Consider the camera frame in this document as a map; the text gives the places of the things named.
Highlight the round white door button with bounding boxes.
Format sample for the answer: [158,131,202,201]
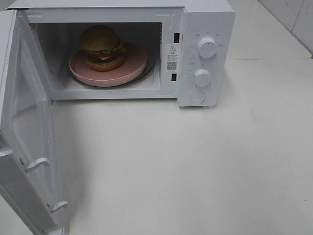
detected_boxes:
[191,92,206,103]

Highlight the white microwave knob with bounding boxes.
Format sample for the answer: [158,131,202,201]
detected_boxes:
[197,35,218,58]
[194,69,212,87]

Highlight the pink round plate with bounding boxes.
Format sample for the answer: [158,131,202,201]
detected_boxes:
[69,43,147,87]

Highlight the white microwave oven body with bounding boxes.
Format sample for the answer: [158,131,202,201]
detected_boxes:
[6,0,235,107]

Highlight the lower white microwave knob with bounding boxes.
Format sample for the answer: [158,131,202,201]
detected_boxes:
[194,69,212,87]

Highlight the upper white microwave knob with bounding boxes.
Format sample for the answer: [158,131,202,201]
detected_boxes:
[197,35,218,58]

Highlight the burger with lettuce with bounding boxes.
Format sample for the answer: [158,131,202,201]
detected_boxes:
[80,25,126,71]

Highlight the white warning label sticker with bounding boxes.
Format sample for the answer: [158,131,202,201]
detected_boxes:
[165,44,180,73]

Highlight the glass microwave turntable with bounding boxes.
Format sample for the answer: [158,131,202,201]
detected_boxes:
[70,52,157,88]

